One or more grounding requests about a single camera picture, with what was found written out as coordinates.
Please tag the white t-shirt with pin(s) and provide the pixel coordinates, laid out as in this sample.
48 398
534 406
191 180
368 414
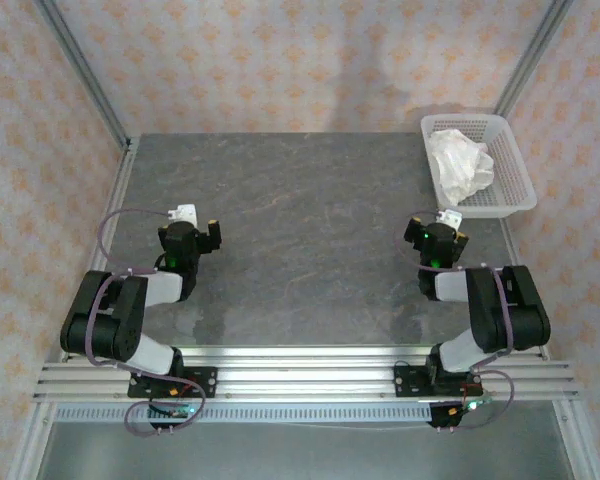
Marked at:
457 160

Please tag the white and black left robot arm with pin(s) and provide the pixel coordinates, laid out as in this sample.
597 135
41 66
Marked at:
95 325

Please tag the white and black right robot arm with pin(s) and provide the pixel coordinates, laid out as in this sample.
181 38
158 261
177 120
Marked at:
510 320

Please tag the white perforated plastic basket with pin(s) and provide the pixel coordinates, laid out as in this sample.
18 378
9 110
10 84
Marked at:
511 165

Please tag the small green-lit circuit board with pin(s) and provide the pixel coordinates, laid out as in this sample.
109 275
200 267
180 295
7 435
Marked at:
472 405
177 411

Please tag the grey metal lower panel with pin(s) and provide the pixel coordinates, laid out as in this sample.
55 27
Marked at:
300 455

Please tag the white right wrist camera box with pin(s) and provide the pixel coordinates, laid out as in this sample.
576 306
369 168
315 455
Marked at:
451 217

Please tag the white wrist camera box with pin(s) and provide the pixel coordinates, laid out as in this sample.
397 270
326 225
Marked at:
185 214
451 217

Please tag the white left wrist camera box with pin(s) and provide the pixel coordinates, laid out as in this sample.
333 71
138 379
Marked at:
185 214

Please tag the aluminium table side rail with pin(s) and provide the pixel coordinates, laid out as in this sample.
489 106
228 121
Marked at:
111 210
575 440

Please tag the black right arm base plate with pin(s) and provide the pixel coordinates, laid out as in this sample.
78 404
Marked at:
407 382

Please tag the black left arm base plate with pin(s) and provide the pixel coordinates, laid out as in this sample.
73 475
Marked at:
205 382

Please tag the aluminium mounting rail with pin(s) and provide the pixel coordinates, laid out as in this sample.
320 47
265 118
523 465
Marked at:
305 375

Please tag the aluminium frame post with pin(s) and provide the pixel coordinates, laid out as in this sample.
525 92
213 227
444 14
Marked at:
89 75
536 50

